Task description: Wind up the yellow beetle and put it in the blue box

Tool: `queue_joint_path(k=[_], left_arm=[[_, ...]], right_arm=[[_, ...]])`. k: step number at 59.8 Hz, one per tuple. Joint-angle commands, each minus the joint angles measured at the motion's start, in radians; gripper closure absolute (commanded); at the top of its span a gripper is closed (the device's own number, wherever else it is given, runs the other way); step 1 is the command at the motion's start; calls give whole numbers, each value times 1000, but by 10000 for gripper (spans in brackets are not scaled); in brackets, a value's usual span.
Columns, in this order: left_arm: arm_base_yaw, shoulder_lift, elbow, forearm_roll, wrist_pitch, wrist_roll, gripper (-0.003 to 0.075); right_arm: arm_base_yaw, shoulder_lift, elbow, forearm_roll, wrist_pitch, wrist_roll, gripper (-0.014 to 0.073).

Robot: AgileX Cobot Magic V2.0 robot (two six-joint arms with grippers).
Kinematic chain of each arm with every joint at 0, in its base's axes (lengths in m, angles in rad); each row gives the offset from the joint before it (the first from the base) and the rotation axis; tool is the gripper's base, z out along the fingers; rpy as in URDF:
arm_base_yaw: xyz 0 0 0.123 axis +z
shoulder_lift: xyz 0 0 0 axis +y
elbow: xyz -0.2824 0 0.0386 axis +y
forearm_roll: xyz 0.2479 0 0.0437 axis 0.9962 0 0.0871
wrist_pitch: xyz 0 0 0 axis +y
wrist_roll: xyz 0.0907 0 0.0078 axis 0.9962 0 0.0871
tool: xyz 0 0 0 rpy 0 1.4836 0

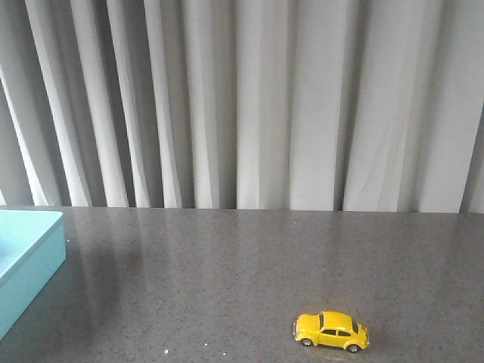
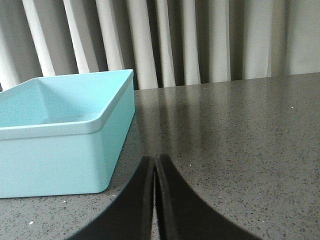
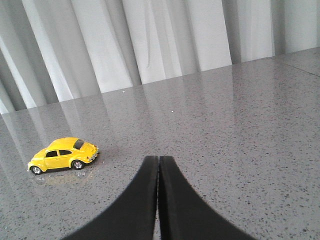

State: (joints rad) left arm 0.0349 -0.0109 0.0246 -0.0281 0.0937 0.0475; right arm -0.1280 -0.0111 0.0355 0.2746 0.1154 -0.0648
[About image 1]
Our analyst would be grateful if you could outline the yellow toy beetle car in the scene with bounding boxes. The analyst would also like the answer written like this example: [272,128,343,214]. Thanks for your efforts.
[293,311,370,354]

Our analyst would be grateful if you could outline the light blue box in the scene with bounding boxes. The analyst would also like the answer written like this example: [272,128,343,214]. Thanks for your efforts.
[1,209,67,337]

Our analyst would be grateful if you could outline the grey pleated curtain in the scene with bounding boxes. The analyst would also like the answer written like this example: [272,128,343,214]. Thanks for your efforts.
[1,1,483,213]

